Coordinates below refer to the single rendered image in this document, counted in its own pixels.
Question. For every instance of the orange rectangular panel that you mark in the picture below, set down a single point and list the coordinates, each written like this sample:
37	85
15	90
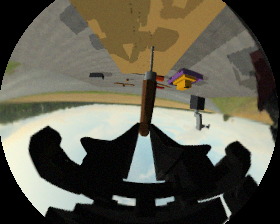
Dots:
128	29

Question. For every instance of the purple shallow tray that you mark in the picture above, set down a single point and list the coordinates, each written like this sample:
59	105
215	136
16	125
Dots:
189	73

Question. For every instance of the brown-handled awl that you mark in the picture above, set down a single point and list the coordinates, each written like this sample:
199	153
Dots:
147	101

